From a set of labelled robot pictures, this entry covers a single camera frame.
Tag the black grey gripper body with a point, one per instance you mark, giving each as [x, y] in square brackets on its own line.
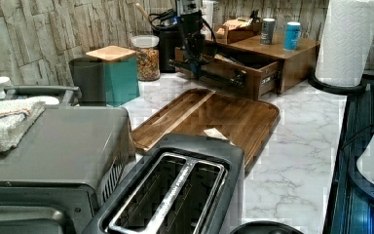
[189, 19]

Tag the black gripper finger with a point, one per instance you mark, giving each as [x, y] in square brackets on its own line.
[195, 64]

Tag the wooden drawer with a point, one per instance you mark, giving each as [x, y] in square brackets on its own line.
[251, 80]

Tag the paper packet in drawer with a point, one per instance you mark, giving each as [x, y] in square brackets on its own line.
[227, 58]

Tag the wooden drawer cabinet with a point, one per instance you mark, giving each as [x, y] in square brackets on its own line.
[295, 66]

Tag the black utensil holder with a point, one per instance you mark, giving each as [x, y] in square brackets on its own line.
[169, 39]

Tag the glass jar with cereal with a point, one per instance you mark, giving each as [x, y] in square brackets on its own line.
[147, 57]

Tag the wooden organizer box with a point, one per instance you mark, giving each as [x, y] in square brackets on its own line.
[234, 30]

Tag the wooden spoon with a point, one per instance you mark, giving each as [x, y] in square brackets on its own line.
[143, 12]

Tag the teal square canister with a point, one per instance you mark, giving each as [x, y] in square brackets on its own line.
[120, 73]

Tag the grey cylindrical can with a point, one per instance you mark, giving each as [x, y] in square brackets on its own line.
[268, 26]

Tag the white paper scrap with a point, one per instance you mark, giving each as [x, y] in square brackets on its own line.
[214, 133]

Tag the wooden cutting board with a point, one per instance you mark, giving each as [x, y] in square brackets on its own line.
[246, 123]

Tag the blue cylindrical can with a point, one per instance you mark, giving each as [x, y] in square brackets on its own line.
[292, 34]

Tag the dark grey round canister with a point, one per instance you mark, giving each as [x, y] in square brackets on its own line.
[88, 74]

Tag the black toaster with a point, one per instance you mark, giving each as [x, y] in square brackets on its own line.
[183, 185]

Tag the black paper towel holder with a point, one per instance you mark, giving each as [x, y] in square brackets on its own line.
[335, 90]

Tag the paper towel roll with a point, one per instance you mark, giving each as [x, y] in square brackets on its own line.
[346, 40]

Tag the grey toaster oven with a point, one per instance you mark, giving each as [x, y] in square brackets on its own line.
[64, 169]

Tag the black round object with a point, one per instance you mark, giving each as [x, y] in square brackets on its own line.
[265, 227]

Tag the white folded towel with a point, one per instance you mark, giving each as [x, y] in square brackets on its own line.
[16, 117]

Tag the black dish rack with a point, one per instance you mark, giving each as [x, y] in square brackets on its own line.
[350, 208]

